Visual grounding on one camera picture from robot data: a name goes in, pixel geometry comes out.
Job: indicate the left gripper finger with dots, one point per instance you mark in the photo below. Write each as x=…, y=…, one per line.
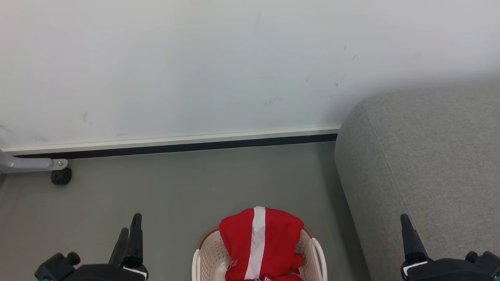
x=135, y=242
x=120, y=249

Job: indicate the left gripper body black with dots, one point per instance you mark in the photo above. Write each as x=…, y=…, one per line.
x=105, y=273

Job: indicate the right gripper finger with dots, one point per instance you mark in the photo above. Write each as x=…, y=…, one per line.
x=412, y=244

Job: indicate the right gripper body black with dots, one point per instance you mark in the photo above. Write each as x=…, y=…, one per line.
x=449, y=271

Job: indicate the red white striped garment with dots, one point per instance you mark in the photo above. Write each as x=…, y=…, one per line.
x=281, y=242

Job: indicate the grey fabric sofa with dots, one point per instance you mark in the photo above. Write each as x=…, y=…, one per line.
x=429, y=168

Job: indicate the beige perforated laundry basket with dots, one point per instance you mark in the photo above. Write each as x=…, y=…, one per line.
x=211, y=257

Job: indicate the black caster wheel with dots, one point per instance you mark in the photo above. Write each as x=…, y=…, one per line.
x=61, y=176

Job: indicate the white and black baseboard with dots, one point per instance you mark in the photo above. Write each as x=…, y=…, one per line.
x=175, y=142

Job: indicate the grey metal stand leg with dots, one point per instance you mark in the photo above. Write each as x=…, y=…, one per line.
x=27, y=164

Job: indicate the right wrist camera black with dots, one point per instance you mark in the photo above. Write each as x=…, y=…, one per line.
x=486, y=259

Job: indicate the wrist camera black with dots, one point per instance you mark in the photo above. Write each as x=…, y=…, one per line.
x=486, y=259
x=54, y=268

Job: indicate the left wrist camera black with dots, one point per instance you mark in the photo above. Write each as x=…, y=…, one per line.
x=54, y=268

